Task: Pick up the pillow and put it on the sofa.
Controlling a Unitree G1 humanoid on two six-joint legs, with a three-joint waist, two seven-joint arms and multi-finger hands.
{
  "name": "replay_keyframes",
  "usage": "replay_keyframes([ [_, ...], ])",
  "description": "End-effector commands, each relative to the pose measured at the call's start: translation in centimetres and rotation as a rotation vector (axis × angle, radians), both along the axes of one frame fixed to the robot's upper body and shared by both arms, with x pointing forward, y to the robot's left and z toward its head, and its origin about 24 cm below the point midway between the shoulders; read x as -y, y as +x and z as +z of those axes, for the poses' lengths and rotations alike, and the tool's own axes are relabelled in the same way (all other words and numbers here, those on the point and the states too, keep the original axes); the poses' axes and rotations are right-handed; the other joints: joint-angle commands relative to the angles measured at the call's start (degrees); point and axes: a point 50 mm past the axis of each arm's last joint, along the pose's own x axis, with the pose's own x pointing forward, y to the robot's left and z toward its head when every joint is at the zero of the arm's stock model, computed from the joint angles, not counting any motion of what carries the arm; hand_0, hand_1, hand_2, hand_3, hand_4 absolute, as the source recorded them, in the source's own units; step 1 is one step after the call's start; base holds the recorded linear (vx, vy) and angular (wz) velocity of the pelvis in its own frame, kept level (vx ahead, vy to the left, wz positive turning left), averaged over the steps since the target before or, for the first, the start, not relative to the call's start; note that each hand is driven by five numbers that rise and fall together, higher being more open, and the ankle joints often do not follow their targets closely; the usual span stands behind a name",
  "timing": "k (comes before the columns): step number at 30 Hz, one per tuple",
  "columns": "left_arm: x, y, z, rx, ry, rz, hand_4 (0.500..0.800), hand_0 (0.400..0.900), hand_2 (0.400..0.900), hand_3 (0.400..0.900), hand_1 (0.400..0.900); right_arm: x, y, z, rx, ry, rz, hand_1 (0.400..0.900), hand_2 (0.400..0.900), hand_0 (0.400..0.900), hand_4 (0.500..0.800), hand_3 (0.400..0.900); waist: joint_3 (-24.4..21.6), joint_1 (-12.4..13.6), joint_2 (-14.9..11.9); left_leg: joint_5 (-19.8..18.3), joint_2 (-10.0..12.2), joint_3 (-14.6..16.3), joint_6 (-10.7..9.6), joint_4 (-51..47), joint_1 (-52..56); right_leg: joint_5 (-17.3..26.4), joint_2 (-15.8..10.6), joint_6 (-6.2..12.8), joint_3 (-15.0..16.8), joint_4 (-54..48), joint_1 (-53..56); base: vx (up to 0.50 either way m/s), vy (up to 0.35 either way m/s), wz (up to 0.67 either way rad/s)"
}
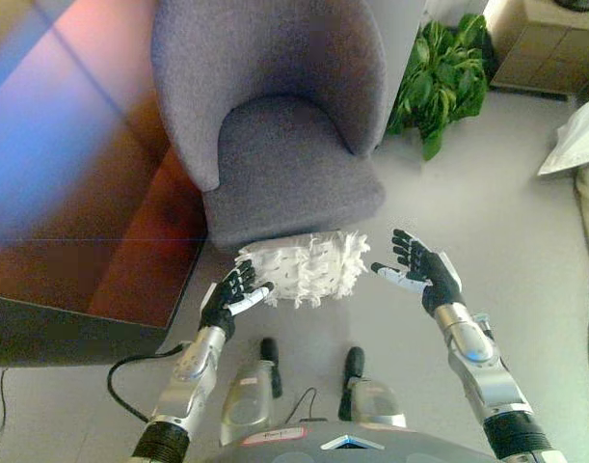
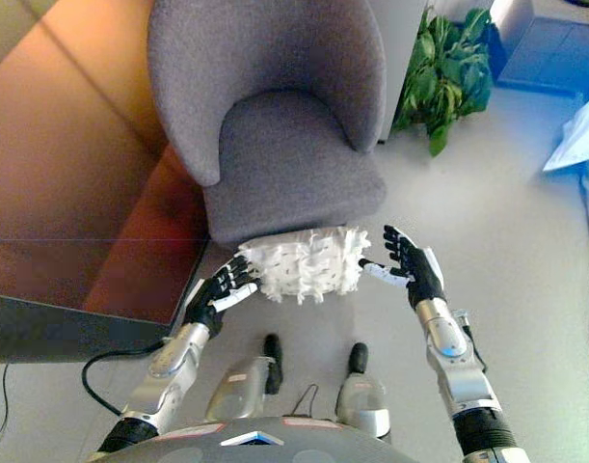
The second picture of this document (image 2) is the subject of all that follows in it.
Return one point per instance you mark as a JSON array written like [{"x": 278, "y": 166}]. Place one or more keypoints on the white fluffy pillow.
[{"x": 307, "y": 265}]

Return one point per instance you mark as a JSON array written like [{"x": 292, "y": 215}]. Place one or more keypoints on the grey fabric armchair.
[{"x": 279, "y": 116}]

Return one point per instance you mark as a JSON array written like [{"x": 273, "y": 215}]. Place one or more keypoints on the dark grey robot torso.
[{"x": 255, "y": 441}]

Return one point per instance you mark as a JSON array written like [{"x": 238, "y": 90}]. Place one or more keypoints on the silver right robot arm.
[{"x": 460, "y": 366}]

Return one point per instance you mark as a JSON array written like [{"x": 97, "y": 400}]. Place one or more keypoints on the light blue plastic bag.
[{"x": 577, "y": 135}]

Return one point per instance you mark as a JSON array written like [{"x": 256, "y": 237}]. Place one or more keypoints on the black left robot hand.
[{"x": 208, "y": 299}]

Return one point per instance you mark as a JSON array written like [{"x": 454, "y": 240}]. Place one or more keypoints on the green leafy potted plant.
[{"x": 448, "y": 77}]

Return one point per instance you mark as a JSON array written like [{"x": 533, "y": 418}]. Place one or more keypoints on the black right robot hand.
[{"x": 421, "y": 275}]

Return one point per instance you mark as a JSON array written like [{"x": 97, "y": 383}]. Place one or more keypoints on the silver right robot leg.
[{"x": 364, "y": 390}]

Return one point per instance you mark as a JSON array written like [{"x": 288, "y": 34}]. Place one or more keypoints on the brown wooden cabinet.
[{"x": 77, "y": 183}]

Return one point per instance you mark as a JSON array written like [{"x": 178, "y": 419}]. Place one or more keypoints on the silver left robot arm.
[{"x": 165, "y": 381}]

